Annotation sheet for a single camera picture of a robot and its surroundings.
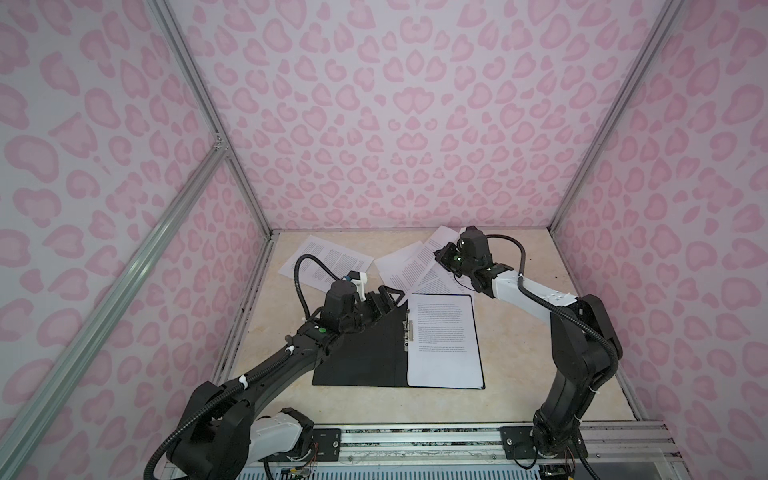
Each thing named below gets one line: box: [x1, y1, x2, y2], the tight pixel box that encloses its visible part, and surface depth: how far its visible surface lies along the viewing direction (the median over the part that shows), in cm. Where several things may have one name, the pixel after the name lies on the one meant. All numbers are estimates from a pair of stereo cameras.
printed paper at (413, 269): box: [374, 240, 448, 300], surface depth 109 cm
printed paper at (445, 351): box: [407, 293, 483, 389], surface depth 92 cm
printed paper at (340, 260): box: [278, 235, 375, 293], surface depth 115 cm
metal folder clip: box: [402, 309, 414, 352], surface depth 94 cm
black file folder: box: [312, 301, 409, 387], surface depth 86 cm
